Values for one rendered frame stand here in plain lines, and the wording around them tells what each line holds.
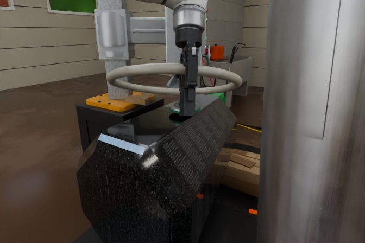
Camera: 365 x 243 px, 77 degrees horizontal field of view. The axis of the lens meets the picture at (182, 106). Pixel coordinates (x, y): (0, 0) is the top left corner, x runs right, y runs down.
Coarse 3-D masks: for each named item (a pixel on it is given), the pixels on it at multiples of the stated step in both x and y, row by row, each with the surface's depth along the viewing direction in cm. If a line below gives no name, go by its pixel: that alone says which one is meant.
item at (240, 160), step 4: (232, 156) 220; (236, 156) 220; (232, 160) 214; (236, 160) 214; (240, 160) 214; (244, 160) 214; (248, 160) 214; (244, 164) 207; (248, 164) 207; (252, 164) 207
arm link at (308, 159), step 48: (288, 0) 12; (336, 0) 10; (288, 48) 12; (336, 48) 11; (288, 96) 13; (336, 96) 11; (288, 144) 14; (336, 144) 12; (288, 192) 14; (336, 192) 12; (288, 240) 15; (336, 240) 13
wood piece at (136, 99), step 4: (128, 96) 208; (132, 96) 208; (136, 96) 208; (140, 96) 208; (144, 96) 208; (128, 100) 205; (132, 100) 203; (136, 100) 201; (140, 100) 200; (144, 100) 198; (148, 100) 204; (140, 104) 201; (144, 104) 199
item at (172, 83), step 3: (174, 75) 134; (177, 75) 152; (171, 78) 125; (174, 78) 135; (171, 81) 118; (174, 81) 135; (177, 81) 139; (168, 84) 110; (171, 84) 118; (174, 84) 131; (177, 84) 131; (168, 87) 108; (171, 87) 119; (174, 87) 123; (177, 87) 123
